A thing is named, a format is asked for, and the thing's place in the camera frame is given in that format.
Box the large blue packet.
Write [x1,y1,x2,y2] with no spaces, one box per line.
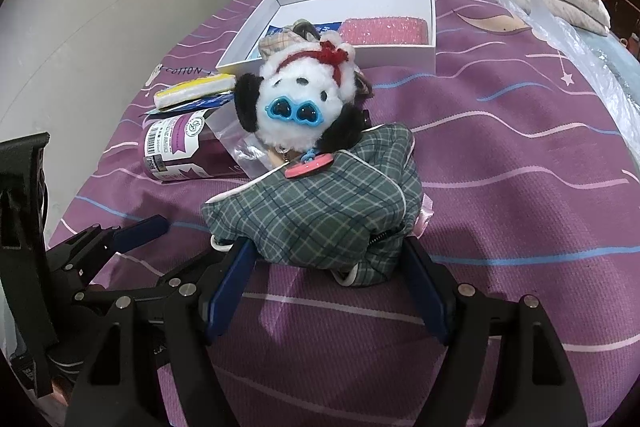
[145,92,236,115]

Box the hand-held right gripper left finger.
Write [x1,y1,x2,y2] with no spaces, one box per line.
[64,237,258,427]

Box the yellow tissue packet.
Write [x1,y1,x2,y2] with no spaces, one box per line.
[152,74,237,109]

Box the clear plastic zip bag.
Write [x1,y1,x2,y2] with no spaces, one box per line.
[206,96,281,178]

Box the black and white plush toy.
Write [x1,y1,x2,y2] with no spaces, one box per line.
[234,32,373,168]

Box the beige plaid cloth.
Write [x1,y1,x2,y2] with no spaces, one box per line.
[258,32,302,58]

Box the purple striped bed sheet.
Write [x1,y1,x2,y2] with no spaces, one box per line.
[47,0,640,427]

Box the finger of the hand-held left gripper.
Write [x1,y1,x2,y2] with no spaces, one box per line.
[71,276,185,309]
[47,214,169,278]

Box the small blue packet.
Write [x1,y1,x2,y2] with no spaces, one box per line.
[267,22,342,44]

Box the clear plastic sheet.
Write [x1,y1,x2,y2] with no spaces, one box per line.
[470,0,640,158]

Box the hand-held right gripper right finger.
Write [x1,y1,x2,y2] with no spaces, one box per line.
[402,237,588,427]

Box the green plaid fabric pouch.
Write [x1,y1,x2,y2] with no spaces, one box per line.
[201,122,436,289]

